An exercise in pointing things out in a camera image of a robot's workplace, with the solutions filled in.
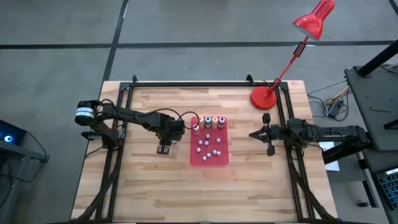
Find yellow cable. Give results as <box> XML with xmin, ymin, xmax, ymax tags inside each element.
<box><xmin>329</xmin><ymin>85</ymin><xmax>349</xmax><ymax>105</ymax></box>

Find black floor cables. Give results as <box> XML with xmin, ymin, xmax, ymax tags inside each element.
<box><xmin>307</xmin><ymin>80</ymin><xmax>351</xmax><ymax>123</ymax></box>

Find white paper sheet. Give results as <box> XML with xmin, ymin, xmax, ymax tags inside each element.
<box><xmin>318</xmin><ymin>141</ymin><xmax>341</xmax><ymax>172</ymax></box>

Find black round pole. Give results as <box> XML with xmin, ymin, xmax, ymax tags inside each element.
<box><xmin>356</xmin><ymin>39</ymin><xmax>398</xmax><ymax>78</ymax></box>

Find dark grey desk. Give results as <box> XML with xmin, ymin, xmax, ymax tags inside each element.
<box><xmin>344</xmin><ymin>63</ymin><xmax>398</xmax><ymax>152</ymax></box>

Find grey keyboard tray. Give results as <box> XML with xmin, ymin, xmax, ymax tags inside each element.
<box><xmin>356</xmin><ymin>149</ymin><xmax>398</xmax><ymax>224</ymax></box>

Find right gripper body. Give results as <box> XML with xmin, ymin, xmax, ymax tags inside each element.
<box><xmin>262</xmin><ymin>112</ymin><xmax>283</xmax><ymax>157</ymax></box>

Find grey metal stand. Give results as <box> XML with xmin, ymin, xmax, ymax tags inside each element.
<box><xmin>0</xmin><ymin>141</ymin><xmax>50</xmax><ymax>224</ymax></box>

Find dark power strip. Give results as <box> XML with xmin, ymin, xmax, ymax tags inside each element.
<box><xmin>326</xmin><ymin>98</ymin><xmax>345</xmax><ymax>119</ymax></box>

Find red desk lamp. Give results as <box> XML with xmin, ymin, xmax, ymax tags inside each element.
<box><xmin>249</xmin><ymin>0</ymin><xmax>336</xmax><ymax>111</ymax></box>

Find black slanted beam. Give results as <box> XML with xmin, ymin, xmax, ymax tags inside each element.
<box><xmin>322</xmin><ymin>132</ymin><xmax>379</xmax><ymax>166</ymax></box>

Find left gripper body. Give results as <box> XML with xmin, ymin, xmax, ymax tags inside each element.
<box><xmin>155</xmin><ymin>115</ymin><xmax>187</xmax><ymax>147</ymax></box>

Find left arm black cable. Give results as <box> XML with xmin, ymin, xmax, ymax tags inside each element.
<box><xmin>149</xmin><ymin>108</ymin><xmax>201</xmax><ymax>130</ymax></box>

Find backlit keyboard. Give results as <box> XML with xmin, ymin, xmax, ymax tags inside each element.
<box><xmin>376</xmin><ymin>167</ymin><xmax>398</xmax><ymax>212</ymax></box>

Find black computer with blue light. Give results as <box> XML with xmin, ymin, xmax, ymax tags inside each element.
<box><xmin>0</xmin><ymin>119</ymin><xmax>27</xmax><ymax>147</ymax></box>

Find pink translucent plastic bin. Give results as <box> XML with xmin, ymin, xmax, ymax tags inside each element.
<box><xmin>189</xmin><ymin>115</ymin><xmax>230</xmax><ymax>167</ymax></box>

